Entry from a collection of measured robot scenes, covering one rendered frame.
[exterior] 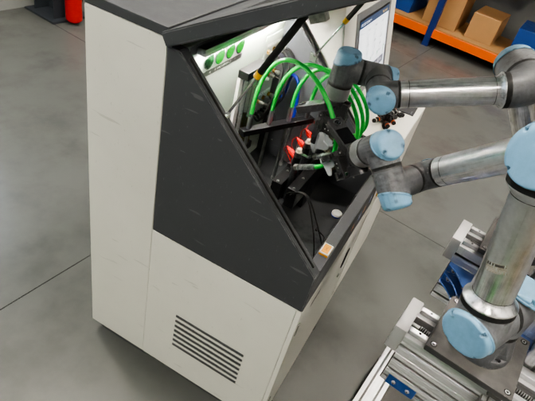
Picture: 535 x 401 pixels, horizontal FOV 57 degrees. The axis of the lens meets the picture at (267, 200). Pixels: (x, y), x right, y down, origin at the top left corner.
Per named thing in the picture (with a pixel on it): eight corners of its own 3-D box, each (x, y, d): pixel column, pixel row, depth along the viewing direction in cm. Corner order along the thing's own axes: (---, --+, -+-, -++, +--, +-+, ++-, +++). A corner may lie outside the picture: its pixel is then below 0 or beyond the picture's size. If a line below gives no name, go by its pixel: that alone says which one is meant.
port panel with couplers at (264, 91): (258, 117, 191) (275, 40, 172) (251, 114, 192) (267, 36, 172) (273, 106, 200) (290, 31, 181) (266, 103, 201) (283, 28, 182)
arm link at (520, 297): (532, 328, 121) (564, 293, 113) (502, 351, 114) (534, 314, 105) (492, 293, 128) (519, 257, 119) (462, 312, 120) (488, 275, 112)
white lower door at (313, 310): (263, 416, 199) (306, 309, 157) (258, 413, 199) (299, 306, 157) (324, 311, 247) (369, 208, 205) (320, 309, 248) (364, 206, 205)
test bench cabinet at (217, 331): (254, 433, 203) (301, 313, 154) (141, 360, 218) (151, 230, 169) (319, 319, 256) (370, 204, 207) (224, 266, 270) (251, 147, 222)
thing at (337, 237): (306, 305, 158) (320, 270, 148) (294, 298, 159) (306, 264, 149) (367, 208, 204) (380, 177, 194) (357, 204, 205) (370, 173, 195)
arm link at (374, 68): (392, 103, 143) (356, 95, 143) (390, 87, 152) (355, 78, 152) (403, 79, 138) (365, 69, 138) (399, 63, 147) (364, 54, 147)
